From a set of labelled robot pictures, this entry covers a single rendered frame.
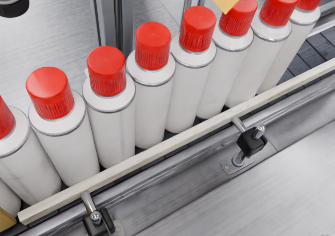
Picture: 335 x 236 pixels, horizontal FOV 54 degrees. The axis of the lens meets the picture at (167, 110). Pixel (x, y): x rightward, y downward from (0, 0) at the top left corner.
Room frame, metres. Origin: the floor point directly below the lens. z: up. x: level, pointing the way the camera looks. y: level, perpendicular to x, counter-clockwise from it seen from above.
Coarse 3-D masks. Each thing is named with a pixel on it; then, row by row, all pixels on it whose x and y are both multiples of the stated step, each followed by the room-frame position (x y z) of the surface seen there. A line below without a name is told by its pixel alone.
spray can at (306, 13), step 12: (300, 0) 0.33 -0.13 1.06; (312, 0) 0.32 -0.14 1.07; (300, 12) 0.32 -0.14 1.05; (312, 12) 0.33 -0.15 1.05; (300, 24) 0.32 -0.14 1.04; (312, 24) 0.32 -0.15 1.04; (300, 36) 0.32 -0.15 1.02; (288, 48) 0.32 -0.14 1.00; (276, 60) 0.32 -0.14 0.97; (288, 60) 0.32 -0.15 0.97; (276, 72) 0.32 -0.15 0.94; (264, 84) 0.32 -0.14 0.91; (276, 84) 0.33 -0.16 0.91
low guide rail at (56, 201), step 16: (288, 80) 0.33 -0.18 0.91; (304, 80) 0.34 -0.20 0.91; (256, 96) 0.29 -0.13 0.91; (272, 96) 0.30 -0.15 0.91; (224, 112) 0.25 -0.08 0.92; (240, 112) 0.26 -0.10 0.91; (192, 128) 0.22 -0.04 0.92; (208, 128) 0.22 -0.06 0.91; (160, 144) 0.19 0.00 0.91; (176, 144) 0.19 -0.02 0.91; (128, 160) 0.16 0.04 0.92; (144, 160) 0.16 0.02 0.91; (96, 176) 0.13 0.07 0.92; (112, 176) 0.13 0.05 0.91; (64, 192) 0.10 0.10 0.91; (80, 192) 0.11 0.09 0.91; (32, 208) 0.08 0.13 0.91; (48, 208) 0.08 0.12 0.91
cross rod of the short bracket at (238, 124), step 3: (234, 117) 0.25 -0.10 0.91; (237, 117) 0.25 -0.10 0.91; (231, 120) 0.25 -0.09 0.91; (234, 120) 0.25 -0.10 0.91; (237, 120) 0.25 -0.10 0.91; (240, 120) 0.25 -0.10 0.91; (234, 123) 0.24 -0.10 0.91; (237, 123) 0.24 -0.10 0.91; (240, 123) 0.24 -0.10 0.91; (237, 126) 0.24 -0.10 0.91; (240, 126) 0.24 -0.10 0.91; (243, 126) 0.24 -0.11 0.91; (237, 129) 0.24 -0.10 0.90; (240, 129) 0.23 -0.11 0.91; (243, 129) 0.23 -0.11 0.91; (246, 129) 0.23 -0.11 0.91; (240, 132) 0.23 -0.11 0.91
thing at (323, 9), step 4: (324, 4) 0.46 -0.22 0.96; (328, 4) 0.46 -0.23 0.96; (332, 4) 0.46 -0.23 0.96; (320, 8) 0.45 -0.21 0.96; (324, 8) 0.45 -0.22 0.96; (328, 8) 0.45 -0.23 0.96; (332, 8) 0.46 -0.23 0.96; (324, 12) 0.45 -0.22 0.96; (328, 12) 0.45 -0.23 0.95; (320, 16) 0.44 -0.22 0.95
